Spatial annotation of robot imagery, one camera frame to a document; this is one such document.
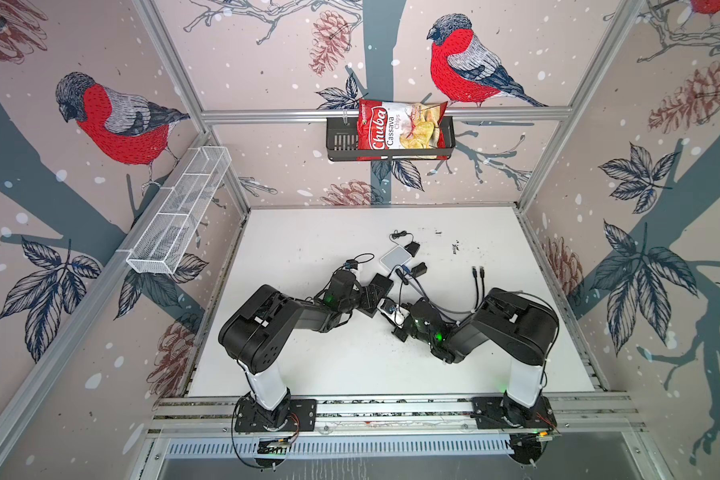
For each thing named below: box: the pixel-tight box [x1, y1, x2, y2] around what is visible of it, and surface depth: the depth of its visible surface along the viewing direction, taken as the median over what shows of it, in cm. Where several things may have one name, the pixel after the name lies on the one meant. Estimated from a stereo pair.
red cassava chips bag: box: [357, 99, 448, 161], surface depth 90 cm
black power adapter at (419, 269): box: [411, 262, 428, 278], surface depth 102 cm
